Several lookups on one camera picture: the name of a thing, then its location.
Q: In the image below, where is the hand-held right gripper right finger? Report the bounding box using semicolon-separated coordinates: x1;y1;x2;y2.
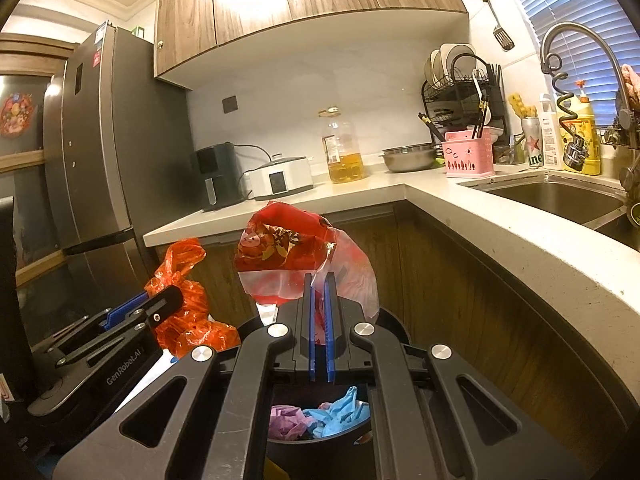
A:
324;271;586;480

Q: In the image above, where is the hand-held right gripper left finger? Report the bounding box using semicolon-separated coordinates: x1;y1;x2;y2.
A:
52;272;318;480

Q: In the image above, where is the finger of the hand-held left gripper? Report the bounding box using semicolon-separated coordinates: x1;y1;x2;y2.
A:
47;290;153;356
54;285;185;367

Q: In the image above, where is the black trash bin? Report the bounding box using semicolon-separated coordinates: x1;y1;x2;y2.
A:
235;305;416;447

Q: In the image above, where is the blue plastic bag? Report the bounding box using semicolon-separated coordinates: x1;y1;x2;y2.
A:
302;386;372;438

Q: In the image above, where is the pink plastic bag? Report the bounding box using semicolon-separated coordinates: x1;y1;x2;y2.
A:
270;405;308;441

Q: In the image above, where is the red and white plastic bag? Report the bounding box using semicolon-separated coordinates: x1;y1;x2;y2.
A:
235;201;381;326

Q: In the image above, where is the black air fryer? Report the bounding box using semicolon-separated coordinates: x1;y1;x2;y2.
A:
190;143;244;212

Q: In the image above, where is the grey refrigerator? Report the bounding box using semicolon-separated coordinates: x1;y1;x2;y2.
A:
42;20;196;351

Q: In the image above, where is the white rice cooker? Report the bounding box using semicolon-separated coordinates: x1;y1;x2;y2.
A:
243;155;315;201

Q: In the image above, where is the wooden glass door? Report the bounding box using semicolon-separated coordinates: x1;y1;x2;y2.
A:
0;32;76;291

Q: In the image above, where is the cooking oil bottle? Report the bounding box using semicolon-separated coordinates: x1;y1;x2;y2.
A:
320;106;368;184

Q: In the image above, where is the steel bowl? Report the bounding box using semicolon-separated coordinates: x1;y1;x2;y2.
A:
378;143;441;173

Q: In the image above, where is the white kitchen countertop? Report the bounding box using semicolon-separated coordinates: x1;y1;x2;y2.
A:
142;167;640;391

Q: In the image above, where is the pink utensil holder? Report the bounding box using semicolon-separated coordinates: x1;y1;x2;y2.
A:
441;129;497;178

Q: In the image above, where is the red door decoration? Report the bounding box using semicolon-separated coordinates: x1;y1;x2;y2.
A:
0;91;38;137

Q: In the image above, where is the black dish rack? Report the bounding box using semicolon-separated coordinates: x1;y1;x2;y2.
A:
419;42;508;147

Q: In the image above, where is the steel sink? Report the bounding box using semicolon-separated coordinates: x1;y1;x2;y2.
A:
470;172;640;253

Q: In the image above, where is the beer can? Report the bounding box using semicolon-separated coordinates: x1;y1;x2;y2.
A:
520;116;545;168

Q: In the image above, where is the white plate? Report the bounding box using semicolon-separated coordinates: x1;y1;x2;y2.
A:
440;42;478;79
425;50;443;86

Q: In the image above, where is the white pump bottle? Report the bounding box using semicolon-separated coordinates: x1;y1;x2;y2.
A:
539;94;563;170

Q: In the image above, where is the yellow scrub brush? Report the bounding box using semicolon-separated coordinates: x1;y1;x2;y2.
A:
509;92;538;118

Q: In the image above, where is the yellow detergent bottle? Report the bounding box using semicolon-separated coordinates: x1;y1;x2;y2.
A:
560;80;601;176

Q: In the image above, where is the hanging metal spatula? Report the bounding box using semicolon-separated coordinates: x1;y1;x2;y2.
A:
474;0;517;52

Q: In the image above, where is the pink cloth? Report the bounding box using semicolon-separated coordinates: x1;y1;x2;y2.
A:
620;64;640;110

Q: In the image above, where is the steel faucet with coiled hose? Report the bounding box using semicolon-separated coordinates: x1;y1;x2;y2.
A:
540;22;633;173

